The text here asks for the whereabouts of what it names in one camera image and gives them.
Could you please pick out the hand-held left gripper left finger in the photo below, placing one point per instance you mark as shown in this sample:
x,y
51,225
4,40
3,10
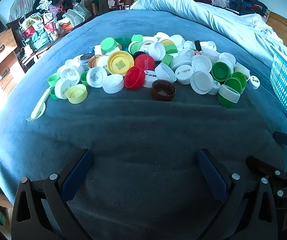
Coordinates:
x,y
78,175

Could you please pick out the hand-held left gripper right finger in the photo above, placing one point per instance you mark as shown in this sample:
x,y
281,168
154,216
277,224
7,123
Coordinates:
x,y
212,177

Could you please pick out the dark brown bottle cap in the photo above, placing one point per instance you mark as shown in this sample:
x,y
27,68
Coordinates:
x,y
163,91

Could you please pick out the pile of plastic bottle caps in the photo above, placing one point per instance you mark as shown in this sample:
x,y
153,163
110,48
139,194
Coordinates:
x,y
119,65

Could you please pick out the cream plastic spoon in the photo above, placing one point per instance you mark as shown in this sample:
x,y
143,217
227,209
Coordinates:
x,y
39,106

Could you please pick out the wooden headboard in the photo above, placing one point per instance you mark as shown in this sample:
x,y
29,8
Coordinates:
x,y
283,27

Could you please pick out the black rectangular plastic piece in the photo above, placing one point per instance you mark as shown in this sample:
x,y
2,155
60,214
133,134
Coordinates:
x,y
197,45

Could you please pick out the light blue duvet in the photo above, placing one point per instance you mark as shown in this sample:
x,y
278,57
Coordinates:
x,y
208,15

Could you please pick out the pile of printed bags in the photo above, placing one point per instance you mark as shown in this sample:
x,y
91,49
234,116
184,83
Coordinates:
x,y
41,27

